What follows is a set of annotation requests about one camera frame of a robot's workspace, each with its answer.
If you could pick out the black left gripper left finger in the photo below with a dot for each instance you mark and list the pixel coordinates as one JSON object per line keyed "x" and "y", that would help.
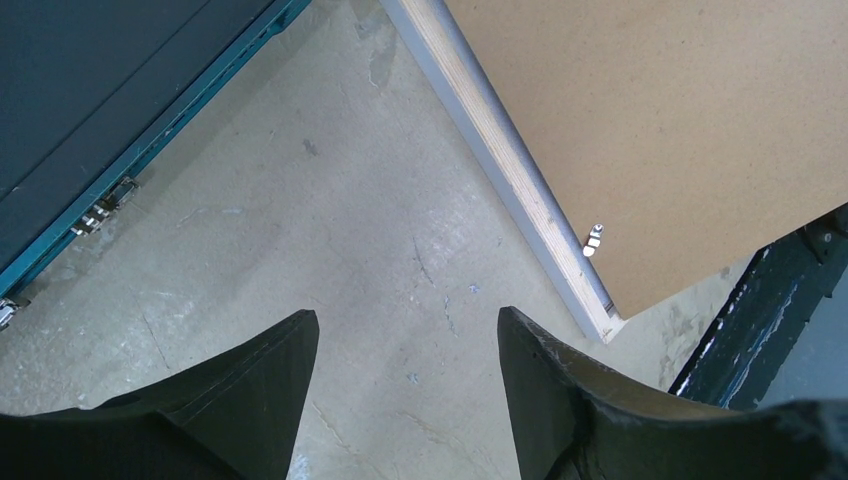
{"x": 233, "y": 416}

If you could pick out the white wooden picture frame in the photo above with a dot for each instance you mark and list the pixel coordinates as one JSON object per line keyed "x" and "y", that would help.
{"x": 447, "y": 60}

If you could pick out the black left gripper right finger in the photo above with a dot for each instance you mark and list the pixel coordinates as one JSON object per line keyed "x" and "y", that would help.
{"x": 573, "y": 417}

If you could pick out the dark network switch box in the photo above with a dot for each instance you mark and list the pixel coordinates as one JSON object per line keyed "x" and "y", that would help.
{"x": 91, "y": 92}

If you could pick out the brown cardboard backing board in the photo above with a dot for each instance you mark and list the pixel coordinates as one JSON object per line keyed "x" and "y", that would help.
{"x": 694, "y": 132}

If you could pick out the small metal retaining clip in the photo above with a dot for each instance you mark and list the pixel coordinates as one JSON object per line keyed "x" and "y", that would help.
{"x": 593, "y": 240}

